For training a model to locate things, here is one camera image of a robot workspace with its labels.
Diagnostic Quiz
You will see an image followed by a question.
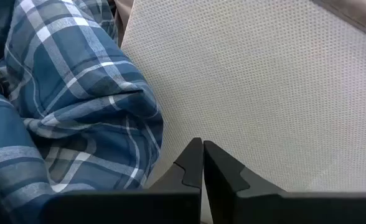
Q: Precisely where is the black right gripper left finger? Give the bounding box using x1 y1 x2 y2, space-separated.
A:
148 137 205 194

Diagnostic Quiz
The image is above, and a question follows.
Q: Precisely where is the white mesh garment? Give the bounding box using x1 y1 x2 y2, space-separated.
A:
120 0 366 223

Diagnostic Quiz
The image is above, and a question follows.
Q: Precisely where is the blue plaid shirt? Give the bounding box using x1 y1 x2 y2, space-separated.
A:
0 0 164 224

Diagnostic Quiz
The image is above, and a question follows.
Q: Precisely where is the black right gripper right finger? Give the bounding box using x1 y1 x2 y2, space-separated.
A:
203 139 288 224

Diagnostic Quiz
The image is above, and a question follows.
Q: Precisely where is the taupe garment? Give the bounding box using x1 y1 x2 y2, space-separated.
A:
113 0 366 47

